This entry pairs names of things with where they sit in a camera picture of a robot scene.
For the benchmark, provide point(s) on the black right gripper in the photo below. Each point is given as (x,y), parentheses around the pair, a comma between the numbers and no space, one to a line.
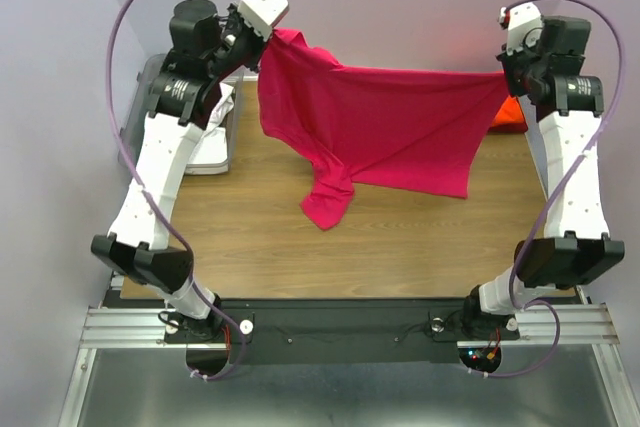
(517,86)

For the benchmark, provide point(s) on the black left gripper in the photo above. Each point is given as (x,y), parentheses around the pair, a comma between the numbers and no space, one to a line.
(233,18)

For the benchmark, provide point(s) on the pink t shirt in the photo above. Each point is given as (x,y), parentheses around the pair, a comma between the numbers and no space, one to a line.
(404,129)

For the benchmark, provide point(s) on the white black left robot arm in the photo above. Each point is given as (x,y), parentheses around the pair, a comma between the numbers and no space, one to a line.
(205,50)

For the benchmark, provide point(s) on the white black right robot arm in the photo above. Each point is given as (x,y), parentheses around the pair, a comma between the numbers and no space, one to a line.
(570,244)

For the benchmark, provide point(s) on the dark red folded t shirt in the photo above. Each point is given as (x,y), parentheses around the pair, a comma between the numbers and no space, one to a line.
(511,128)

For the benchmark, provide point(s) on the white t shirt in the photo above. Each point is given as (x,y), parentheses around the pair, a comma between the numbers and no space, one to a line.
(211,155)

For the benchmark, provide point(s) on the clear plastic bin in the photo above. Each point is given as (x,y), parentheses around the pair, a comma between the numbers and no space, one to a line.
(133,129)

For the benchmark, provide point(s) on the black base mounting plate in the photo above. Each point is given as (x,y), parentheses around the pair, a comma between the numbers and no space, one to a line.
(325,331)

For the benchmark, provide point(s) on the small electronics board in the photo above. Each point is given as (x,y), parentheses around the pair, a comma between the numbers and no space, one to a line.
(483,356)

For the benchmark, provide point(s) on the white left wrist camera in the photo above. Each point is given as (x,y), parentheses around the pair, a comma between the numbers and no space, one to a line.
(262,16)

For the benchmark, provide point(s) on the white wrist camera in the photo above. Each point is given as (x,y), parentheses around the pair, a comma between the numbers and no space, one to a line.
(523,25)
(262,16)

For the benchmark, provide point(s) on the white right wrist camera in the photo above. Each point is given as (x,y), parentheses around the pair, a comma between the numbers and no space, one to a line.
(523,25)

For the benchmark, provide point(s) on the aluminium frame rail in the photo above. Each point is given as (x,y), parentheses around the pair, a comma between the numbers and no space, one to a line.
(591,324)

